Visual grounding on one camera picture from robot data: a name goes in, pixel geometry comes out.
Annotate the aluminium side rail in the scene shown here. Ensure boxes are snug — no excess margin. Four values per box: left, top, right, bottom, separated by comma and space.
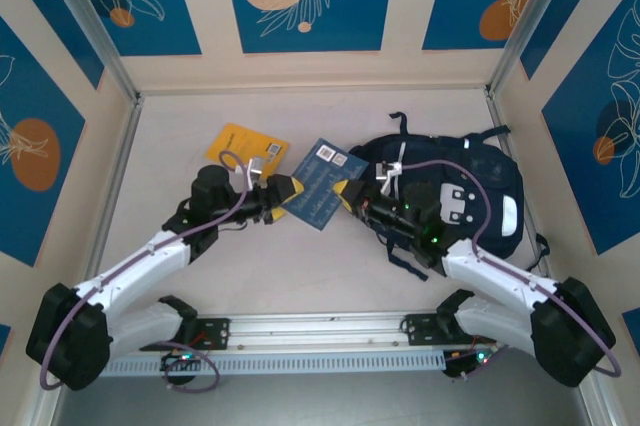
484, 88, 561, 307
74, 95, 146, 317

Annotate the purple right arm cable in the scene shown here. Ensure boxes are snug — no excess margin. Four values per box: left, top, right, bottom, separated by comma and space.
397, 159, 623, 382

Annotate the navy blue printed booklet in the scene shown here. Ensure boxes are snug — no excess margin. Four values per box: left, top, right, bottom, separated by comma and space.
290, 137, 371, 232

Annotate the navy blue backpack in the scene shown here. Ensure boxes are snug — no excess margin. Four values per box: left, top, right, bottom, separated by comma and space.
347, 112, 551, 282

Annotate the long aluminium base rail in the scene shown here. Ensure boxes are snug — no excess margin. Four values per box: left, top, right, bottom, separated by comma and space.
42, 308, 594, 355

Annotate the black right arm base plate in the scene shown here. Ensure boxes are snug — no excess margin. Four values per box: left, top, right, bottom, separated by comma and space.
402, 312, 499, 347

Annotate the yellow book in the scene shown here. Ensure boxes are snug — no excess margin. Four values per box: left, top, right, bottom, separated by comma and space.
205, 122, 291, 172

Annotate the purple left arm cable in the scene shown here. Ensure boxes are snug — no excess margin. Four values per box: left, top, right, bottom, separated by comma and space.
40, 149, 251, 393

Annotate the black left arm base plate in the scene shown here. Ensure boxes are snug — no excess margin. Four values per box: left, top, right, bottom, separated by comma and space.
192, 315, 232, 351

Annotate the grey slotted cable duct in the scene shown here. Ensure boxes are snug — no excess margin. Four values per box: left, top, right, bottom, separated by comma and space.
64, 349, 446, 378

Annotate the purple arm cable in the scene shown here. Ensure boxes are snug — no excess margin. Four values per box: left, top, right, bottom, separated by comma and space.
397, 159, 623, 382
40, 149, 251, 393

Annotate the aluminium frame post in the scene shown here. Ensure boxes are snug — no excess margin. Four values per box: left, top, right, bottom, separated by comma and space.
34, 0, 142, 106
487, 0, 584, 97

